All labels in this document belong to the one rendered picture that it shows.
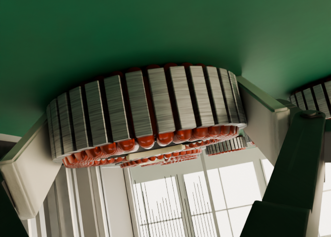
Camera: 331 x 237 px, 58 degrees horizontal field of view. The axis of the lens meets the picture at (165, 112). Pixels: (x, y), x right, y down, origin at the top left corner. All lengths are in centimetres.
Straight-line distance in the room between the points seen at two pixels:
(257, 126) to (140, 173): 651
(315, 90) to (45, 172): 21
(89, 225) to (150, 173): 618
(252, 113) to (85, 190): 34
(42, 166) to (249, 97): 11
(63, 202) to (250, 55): 30
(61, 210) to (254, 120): 30
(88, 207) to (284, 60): 35
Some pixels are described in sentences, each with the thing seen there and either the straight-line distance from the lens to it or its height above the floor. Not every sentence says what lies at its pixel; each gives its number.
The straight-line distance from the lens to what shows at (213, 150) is 78.
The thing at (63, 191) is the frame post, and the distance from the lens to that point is 40.
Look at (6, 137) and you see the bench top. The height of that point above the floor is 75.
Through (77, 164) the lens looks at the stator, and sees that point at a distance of 16.
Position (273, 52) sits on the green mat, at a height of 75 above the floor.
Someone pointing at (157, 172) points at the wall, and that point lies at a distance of 661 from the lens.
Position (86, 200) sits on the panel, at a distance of 46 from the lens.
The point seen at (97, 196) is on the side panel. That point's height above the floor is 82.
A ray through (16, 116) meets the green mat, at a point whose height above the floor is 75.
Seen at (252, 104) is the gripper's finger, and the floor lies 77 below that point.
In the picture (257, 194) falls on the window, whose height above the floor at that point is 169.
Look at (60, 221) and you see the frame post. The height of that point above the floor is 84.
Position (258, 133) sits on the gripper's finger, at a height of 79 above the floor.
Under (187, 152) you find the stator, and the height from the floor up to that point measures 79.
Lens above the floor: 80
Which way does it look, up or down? 10 degrees down
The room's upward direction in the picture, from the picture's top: 169 degrees clockwise
